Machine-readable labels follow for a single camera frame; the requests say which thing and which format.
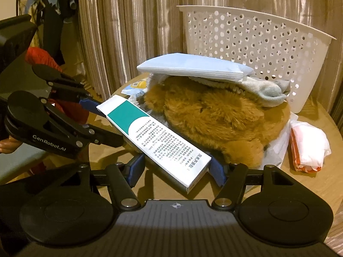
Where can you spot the white plastic bag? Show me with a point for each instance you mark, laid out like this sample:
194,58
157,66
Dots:
276,150

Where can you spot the dark hanging garment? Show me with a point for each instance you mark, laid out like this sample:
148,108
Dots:
57,26

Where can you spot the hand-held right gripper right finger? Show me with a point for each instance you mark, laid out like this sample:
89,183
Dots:
217,172

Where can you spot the red cloth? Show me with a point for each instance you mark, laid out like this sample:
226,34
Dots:
40,57

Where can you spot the white and teal carton box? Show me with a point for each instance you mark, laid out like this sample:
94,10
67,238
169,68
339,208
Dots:
158,142

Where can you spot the brown plush toy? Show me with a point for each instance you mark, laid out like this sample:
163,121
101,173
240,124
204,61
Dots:
214,117

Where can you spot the person's left hand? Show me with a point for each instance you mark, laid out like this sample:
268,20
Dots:
8,145

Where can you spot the light blue tissue packet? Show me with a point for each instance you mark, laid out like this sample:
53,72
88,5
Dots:
193,67

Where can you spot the orange and white packet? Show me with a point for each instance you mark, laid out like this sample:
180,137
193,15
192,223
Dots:
308,147

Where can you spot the beige pleated curtain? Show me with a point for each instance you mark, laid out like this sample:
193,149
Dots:
128,26

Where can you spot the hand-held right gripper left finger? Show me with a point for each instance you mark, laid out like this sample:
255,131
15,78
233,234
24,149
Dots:
136,170

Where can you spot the yellow and blue snack packet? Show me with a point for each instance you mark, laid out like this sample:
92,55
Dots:
135,85

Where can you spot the white perforated plastic basket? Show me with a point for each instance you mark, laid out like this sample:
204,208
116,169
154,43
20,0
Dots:
257,48

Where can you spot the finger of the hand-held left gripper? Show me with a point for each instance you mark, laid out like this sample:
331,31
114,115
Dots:
101,138
89,104

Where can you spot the white fringed towel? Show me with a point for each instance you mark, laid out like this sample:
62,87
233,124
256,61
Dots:
262,91

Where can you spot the round wooden desktop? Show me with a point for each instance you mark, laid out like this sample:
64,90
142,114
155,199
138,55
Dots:
321,187

